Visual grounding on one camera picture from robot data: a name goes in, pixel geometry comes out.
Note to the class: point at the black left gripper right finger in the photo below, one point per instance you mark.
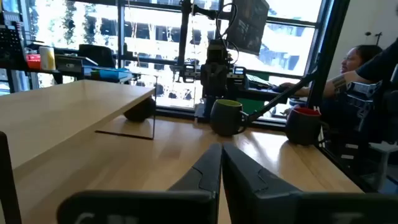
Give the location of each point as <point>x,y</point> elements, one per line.
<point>248,193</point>

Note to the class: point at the black pegboard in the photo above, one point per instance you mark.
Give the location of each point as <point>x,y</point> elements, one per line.
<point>9,46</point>

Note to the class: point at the red box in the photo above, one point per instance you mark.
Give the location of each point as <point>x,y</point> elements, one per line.
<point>33,61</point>

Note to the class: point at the black chair back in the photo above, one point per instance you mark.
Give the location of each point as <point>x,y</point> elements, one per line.
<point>96,55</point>

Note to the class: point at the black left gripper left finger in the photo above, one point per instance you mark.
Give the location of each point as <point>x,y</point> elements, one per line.
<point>199,186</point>

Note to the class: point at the black mug green inside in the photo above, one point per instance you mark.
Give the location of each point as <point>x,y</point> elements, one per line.
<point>225,119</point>

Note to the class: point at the white stool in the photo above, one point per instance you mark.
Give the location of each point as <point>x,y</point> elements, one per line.
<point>384,149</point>

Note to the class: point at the green bin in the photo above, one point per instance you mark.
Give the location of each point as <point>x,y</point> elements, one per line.
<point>248,104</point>

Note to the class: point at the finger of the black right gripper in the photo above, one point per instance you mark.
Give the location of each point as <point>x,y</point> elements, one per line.
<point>238,76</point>
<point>189,74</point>

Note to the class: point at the person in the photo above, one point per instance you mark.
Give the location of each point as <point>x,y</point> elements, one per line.
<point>354,62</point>

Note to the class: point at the black hanging panel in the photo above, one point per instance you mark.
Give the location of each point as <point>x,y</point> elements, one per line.
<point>248,28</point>

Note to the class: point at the black mug red inside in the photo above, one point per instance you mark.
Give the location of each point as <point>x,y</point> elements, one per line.
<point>301,129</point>

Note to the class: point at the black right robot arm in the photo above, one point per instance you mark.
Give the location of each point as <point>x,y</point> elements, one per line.
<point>217,51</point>

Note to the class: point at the cream cylinder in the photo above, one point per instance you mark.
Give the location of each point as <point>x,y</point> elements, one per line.
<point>47,58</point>

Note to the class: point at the wooden shelf with metal legs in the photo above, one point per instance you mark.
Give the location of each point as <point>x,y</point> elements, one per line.
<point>62,109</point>

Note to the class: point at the black mug orange inside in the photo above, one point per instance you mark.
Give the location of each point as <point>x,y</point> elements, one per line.
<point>138,112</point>

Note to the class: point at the blue box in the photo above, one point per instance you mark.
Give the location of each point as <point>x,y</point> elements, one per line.
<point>113,74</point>

